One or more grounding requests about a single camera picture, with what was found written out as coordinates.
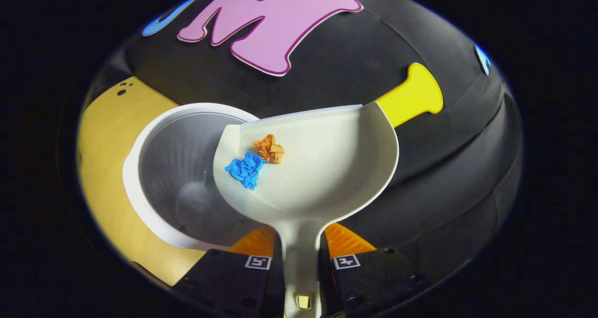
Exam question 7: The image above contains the orange paper scrap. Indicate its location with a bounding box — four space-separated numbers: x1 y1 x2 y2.
253 134 285 164

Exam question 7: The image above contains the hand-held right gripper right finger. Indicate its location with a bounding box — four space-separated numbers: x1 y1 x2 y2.
319 222 428 317

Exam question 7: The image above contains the white ribbed garbage bin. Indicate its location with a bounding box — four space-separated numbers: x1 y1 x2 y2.
122 102 262 252

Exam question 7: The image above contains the blue paper scrap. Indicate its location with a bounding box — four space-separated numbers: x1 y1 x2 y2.
225 152 266 191

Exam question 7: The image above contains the white dustpan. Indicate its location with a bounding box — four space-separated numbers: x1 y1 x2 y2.
213 100 400 318

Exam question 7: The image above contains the black backdrop cloth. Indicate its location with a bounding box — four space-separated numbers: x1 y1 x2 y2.
89 0 524 304

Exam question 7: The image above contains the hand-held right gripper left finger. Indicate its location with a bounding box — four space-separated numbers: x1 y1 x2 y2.
172 225 284 317

